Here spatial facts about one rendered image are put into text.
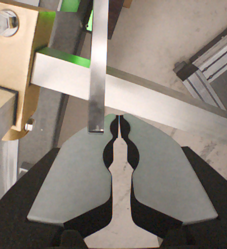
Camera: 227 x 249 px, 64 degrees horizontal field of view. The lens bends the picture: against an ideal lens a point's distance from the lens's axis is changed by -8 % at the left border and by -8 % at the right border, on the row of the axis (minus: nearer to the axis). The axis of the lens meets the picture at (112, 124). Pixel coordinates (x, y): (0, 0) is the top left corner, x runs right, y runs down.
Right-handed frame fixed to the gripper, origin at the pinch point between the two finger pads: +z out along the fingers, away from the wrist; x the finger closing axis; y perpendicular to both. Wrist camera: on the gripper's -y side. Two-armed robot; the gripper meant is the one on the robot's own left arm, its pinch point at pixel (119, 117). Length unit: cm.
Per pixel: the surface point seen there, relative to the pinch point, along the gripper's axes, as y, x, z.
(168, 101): 1.5, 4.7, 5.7
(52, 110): 9.8, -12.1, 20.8
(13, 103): 0.7, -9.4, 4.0
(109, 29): -3.9, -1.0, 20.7
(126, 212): 144, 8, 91
